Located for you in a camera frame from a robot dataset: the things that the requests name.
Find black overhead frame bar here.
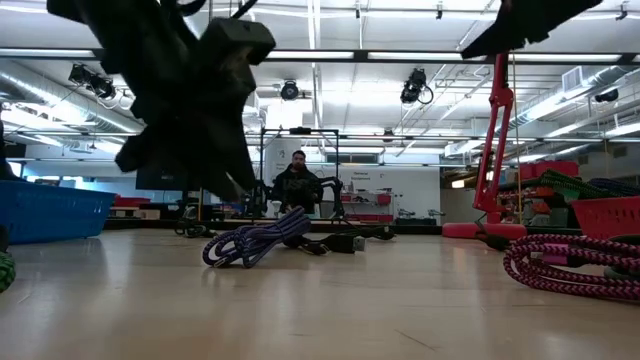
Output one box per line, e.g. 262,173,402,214
0,47,640,65

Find purple braided USB cable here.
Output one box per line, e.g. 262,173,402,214
201,205,314,270

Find red plastic basket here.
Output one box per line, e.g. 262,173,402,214
569,196,640,242

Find person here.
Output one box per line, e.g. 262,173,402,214
271,149,325,216

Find black monitor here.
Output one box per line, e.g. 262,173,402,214
135,167,194,192

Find blue plastic basket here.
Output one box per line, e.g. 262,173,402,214
0,179,117,246

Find green braided USB cable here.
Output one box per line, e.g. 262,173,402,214
537,168,621,201
0,249,16,295

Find red storage bin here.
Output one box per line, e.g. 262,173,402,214
113,195,151,209

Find silver ventilation duct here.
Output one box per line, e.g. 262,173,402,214
0,59,144,136

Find pink braided USB cable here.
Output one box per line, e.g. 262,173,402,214
502,232,640,302

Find red storage bins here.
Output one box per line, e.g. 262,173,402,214
517,159,580,182

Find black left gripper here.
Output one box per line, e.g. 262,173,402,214
102,24,257,202

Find red articulated stand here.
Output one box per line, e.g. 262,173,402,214
441,52,529,240

